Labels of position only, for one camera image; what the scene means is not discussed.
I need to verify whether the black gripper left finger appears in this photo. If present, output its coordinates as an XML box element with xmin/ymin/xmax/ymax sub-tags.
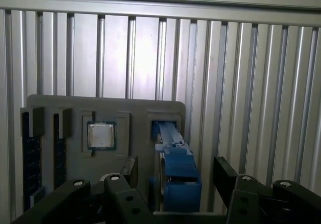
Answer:
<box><xmin>10</xmin><ymin>155</ymin><xmax>154</xmax><ymax>224</ymax></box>

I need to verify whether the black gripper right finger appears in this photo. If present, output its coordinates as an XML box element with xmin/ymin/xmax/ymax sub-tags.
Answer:
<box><xmin>213</xmin><ymin>155</ymin><xmax>321</xmax><ymax>224</ymax></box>

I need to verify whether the hard disk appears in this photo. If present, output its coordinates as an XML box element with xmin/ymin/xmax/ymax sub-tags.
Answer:
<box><xmin>147</xmin><ymin>120</ymin><xmax>203</xmax><ymax>213</ymax></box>

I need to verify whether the silver CPU chip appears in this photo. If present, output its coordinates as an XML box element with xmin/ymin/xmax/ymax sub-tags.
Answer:
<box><xmin>87</xmin><ymin>121</ymin><xmax>117</xmax><ymax>150</ymax></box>

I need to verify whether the dark RAM stick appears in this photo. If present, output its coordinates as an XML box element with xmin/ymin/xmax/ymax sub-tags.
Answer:
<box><xmin>53</xmin><ymin>113</ymin><xmax>67</xmax><ymax>189</ymax></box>
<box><xmin>21</xmin><ymin>110</ymin><xmax>42</xmax><ymax>202</ymax></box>

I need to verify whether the grey parts rack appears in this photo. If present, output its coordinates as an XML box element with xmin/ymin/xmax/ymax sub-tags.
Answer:
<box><xmin>19</xmin><ymin>94</ymin><xmax>216</xmax><ymax>216</ymax></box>

